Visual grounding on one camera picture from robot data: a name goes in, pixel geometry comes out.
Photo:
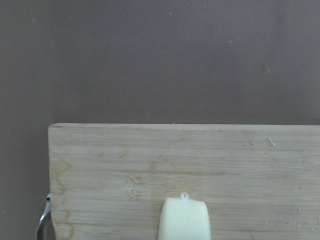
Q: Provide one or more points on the white steamed bun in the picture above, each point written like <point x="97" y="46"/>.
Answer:
<point x="183" y="218"/>

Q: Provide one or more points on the wooden cutting board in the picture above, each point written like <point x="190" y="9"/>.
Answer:
<point x="259" y="182"/>

